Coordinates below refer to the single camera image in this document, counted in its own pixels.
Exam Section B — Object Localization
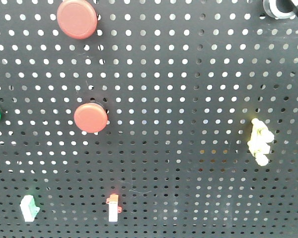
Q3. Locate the lower red push button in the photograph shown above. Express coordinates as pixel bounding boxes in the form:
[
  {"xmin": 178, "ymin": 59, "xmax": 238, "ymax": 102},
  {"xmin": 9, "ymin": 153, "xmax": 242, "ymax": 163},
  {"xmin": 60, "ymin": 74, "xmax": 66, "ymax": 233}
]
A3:
[{"xmin": 74, "ymin": 103, "xmax": 108, "ymax": 133}]

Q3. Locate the red-lit rocker switch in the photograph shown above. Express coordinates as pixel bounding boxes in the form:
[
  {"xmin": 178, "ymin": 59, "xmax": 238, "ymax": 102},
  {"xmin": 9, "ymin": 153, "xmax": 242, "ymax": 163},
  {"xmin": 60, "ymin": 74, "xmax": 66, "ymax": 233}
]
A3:
[{"xmin": 106, "ymin": 194, "xmax": 122, "ymax": 222}]

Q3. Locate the middle green-lit rocker switch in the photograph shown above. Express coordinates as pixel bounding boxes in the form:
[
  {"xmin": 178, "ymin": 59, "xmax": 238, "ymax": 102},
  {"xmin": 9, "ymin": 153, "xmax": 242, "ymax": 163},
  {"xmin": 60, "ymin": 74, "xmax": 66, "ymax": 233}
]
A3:
[{"xmin": 19, "ymin": 195, "xmax": 40, "ymax": 222}]

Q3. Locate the black perforated pegboard panel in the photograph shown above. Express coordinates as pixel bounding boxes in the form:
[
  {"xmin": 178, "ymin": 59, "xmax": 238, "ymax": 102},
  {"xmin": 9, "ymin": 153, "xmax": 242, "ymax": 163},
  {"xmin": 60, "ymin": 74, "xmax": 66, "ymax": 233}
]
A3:
[{"xmin": 0, "ymin": 0, "xmax": 298, "ymax": 238}]

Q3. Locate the upper red push button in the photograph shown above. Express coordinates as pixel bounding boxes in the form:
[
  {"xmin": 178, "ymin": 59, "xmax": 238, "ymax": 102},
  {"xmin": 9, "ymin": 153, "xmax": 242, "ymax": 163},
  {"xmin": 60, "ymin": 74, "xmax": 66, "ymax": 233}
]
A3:
[{"xmin": 57, "ymin": 0, "xmax": 98, "ymax": 40}]

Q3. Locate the red push button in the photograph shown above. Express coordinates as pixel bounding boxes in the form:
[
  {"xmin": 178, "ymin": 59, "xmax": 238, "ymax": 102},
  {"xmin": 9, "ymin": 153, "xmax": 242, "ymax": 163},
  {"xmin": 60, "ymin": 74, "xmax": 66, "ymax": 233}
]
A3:
[
  {"xmin": 57, "ymin": 0, "xmax": 98, "ymax": 40},
  {"xmin": 74, "ymin": 103, "xmax": 108, "ymax": 133}
]

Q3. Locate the black rotary selector knob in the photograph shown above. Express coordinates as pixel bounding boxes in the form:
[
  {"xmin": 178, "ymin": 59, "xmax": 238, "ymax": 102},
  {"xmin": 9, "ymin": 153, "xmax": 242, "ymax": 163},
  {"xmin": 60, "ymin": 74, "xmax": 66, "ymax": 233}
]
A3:
[{"xmin": 263, "ymin": 0, "xmax": 298, "ymax": 19}]

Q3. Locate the yellow toggle switch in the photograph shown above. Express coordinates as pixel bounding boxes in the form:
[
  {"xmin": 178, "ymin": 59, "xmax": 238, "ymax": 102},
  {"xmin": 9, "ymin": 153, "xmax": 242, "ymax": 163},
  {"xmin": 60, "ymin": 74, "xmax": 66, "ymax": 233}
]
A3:
[{"xmin": 247, "ymin": 118, "xmax": 275, "ymax": 167}]

